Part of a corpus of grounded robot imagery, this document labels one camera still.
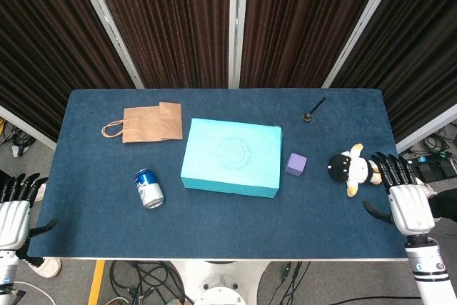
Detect small black spoon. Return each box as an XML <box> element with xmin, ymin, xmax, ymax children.
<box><xmin>301</xmin><ymin>96</ymin><xmax>327</xmax><ymax>122</ymax></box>

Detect black cable bundle under table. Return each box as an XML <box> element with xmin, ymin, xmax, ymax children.
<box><xmin>109</xmin><ymin>260</ymin><xmax>187</xmax><ymax>305</ymax></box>

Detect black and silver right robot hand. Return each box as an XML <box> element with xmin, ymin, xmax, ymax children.
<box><xmin>362</xmin><ymin>152</ymin><xmax>436</xmax><ymax>237</ymax></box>

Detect turquoise shoe box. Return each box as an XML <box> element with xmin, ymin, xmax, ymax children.
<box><xmin>180</xmin><ymin>117</ymin><xmax>284</xmax><ymax>199</ymax></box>

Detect white partition post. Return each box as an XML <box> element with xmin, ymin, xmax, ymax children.
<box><xmin>321</xmin><ymin>0</ymin><xmax>403</xmax><ymax>89</ymax></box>
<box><xmin>70</xmin><ymin>0</ymin><xmax>146</xmax><ymax>89</ymax></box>
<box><xmin>227</xmin><ymin>0</ymin><xmax>250</xmax><ymax>89</ymax></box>

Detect black and white plush doll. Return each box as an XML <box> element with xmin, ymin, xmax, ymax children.
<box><xmin>327</xmin><ymin>143</ymin><xmax>383</xmax><ymax>198</ymax></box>

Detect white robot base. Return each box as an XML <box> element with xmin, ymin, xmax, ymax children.
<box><xmin>167</xmin><ymin>260</ymin><xmax>272</xmax><ymax>305</ymax></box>

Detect dark brown curtain panel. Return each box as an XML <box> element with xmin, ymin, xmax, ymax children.
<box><xmin>88</xmin><ymin>0</ymin><xmax>231</xmax><ymax>89</ymax></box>
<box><xmin>0</xmin><ymin>0</ymin><xmax>137</xmax><ymax>141</ymax></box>
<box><xmin>331</xmin><ymin>0</ymin><xmax>457</xmax><ymax>141</ymax></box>
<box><xmin>239</xmin><ymin>0</ymin><xmax>389</xmax><ymax>89</ymax></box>

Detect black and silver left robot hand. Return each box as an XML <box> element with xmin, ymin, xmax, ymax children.
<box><xmin>0</xmin><ymin>172</ymin><xmax>58</xmax><ymax>252</ymax></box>

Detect black and white sneaker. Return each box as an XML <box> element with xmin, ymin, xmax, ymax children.
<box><xmin>416</xmin><ymin>180</ymin><xmax>439</xmax><ymax>199</ymax></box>

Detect blue and silver soda can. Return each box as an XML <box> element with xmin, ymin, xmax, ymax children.
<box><xmin>134</xmin><ymin>168</ymin><xmax>166</xmax><ymax>209</ymax></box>

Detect purple cube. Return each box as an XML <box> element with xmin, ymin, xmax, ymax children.
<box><xmin>284</xmin><ymin>152</ymin><xmax>308</xmax><ymax>177</ymax></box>

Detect blue table cloth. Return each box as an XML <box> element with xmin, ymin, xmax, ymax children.
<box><xmin>27</xmin><ymin>89</ymin><xmax>425</xmax><ymax>259</ymax></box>

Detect brown paper bag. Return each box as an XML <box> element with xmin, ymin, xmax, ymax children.
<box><xmin>101</xmin><ymin>101</ymin><xmax>184</xmax><ymax>144</ymax></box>

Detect white sneaker with dark sole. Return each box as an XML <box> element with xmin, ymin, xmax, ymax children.
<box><xmin>26</xmin><ymin>256</ymin><xmax>62</xmax><ymax>279</ymax></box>

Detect black foot pedals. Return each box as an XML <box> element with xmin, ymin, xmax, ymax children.
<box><xmin>416</xmin><ymin>159</ymin><xmax>457</xmax><ymax>181</ymax></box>

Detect black power strip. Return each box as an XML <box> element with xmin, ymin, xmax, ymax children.
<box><xmin>405</xmin><ymin>155</ymin><xmax>431</xmax><ymax>167</ymax></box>

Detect black trouser leg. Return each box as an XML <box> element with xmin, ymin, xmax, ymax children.
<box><xmin>427</xmin><ymin>190</ymin><xmax>457</xmax><ymax>223</ymax></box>

